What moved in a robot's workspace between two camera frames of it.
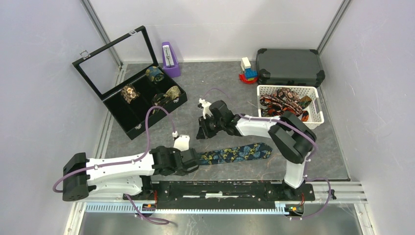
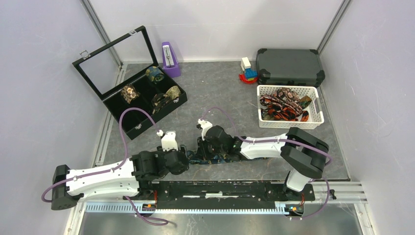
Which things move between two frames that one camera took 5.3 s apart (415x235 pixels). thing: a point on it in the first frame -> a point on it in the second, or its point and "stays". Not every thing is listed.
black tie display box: [125, 75] stays
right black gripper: [203, 132] -> [201, 150]
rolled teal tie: [155, 74] stays
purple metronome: [171, 66] stays
